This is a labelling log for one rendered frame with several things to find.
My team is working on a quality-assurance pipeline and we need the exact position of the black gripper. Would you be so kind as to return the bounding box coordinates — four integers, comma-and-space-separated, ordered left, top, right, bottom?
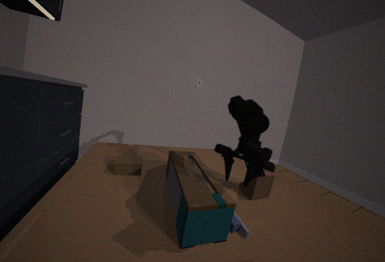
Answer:
214, 134, 275, 187

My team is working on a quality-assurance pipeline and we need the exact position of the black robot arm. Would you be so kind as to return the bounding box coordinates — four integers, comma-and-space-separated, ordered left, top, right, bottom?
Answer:
228, 95, 272, 163

